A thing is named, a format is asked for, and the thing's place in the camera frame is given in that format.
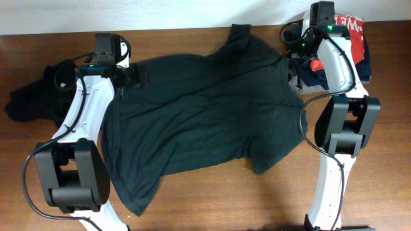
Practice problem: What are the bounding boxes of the grey folded t-shirt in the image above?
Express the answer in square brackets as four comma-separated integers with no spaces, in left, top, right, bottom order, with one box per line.
[287,71,369,98]

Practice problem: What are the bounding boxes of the black t-shirt white letters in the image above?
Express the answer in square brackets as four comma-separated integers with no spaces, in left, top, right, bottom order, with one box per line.
[4,60,77,127]

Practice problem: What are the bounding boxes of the red folded t-shirt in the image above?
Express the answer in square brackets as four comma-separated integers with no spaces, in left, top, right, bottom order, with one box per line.
[310,13,366,72]

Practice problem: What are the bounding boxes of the dark green t-shirt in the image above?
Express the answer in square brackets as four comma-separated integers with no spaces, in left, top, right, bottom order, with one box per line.
[101,24,308,215]

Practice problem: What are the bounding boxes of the navy folded t-shirt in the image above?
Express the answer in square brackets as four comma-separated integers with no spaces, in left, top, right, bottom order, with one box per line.
[292,28,372,90]

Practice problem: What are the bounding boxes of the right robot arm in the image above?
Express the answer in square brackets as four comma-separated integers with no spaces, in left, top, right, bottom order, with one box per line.
[286,1,380,231]

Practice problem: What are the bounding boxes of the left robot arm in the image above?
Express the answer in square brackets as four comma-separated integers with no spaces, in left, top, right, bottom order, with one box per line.
[21,33,138,230]

